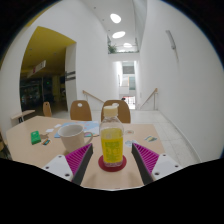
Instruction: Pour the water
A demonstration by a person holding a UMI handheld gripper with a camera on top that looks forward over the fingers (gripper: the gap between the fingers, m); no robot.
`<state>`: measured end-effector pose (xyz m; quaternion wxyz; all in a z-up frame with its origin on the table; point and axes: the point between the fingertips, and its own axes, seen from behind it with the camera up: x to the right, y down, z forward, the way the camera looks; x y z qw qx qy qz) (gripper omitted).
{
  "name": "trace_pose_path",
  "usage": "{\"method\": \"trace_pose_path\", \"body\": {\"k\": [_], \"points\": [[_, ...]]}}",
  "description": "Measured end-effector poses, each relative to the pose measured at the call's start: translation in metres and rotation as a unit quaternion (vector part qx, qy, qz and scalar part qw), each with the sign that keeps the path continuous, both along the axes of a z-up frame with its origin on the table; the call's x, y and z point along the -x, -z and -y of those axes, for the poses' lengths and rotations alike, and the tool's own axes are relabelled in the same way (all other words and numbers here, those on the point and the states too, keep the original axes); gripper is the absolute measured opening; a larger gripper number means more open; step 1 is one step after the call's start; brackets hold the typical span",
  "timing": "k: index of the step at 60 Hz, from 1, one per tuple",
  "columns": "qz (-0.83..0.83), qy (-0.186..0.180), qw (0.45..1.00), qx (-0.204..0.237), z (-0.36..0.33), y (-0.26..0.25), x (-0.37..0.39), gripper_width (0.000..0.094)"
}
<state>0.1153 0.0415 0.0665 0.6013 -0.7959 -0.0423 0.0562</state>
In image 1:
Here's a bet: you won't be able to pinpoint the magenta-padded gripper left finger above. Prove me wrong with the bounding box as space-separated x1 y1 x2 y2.
42 142 95 186

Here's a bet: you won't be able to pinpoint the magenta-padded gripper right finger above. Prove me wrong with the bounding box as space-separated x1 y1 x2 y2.
130 142 184 186

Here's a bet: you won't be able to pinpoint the clear bottle with yellow label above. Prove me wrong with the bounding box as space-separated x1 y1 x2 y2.
99 104 125 168

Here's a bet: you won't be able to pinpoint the white ceramic mug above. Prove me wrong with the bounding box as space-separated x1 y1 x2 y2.
57 124 94 154

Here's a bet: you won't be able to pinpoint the colourful small card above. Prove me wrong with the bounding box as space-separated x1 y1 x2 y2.
143 134 159 143

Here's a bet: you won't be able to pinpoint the small green box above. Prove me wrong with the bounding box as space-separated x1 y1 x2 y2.
30 130 42 145

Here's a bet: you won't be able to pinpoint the flat round red coaster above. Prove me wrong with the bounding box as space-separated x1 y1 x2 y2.
97 153 128 173

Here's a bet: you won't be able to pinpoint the white and blue small card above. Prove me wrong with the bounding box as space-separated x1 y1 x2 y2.
124 140 138 148

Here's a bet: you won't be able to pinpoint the light blue printed sheet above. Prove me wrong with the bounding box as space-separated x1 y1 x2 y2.
54 120 101 139

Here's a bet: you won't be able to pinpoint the plain wooden chair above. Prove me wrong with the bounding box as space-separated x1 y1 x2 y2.
42 101 53 118

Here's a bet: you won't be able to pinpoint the wooden chair with round cutout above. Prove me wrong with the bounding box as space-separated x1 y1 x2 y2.
69 99 93 122
100 99 132 124

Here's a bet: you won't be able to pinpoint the small beige side table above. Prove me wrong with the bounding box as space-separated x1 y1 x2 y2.
9 109 36 124

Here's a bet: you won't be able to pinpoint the wooden stair handrail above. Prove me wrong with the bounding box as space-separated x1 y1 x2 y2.
82 89 106 104
139 87 159 110

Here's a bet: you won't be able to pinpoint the dark shop shelf unit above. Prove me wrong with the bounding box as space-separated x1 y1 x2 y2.
19 77 54 111

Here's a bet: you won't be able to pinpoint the red and white hanging sign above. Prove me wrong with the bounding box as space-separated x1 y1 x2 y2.
26 59 47 79

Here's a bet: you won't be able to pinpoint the green balcony plant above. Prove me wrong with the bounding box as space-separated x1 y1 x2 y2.
107 43 118 54

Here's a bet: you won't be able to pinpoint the group of oval ceiling lights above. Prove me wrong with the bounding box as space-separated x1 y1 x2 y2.
109 13 134 49

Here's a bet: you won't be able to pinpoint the dark wall sign plaques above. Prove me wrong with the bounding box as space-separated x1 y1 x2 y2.
65 70 77 82

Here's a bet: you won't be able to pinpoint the long grey wall lamp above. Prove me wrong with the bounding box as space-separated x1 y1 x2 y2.
165 29 178 51

